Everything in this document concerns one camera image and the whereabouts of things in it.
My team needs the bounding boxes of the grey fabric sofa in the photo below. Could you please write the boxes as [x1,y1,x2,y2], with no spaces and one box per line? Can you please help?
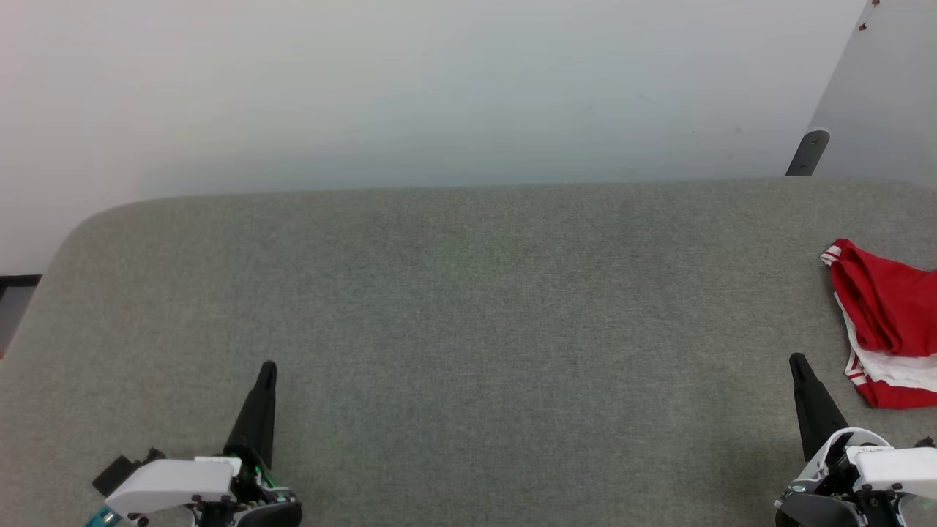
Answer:
[0,176,937,527]

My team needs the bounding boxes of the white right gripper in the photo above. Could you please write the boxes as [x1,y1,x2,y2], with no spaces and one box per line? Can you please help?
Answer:
[775,352,937,527]

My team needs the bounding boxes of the red and white jersey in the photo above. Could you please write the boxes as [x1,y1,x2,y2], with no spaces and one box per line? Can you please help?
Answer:
[819,238,937,410]

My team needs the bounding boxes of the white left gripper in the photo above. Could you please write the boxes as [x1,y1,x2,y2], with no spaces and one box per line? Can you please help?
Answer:
[104,360,303,527]

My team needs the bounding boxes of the light grey wall board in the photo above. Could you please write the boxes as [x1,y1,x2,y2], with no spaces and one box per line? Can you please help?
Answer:
[805,0,937,193]

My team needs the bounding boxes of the dark grey slanted post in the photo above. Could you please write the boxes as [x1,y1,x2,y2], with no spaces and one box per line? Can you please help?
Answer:
[785,129,832,177]

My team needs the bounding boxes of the black framed floor panel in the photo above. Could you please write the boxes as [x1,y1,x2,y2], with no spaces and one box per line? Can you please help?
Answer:
[0,274,43,357]

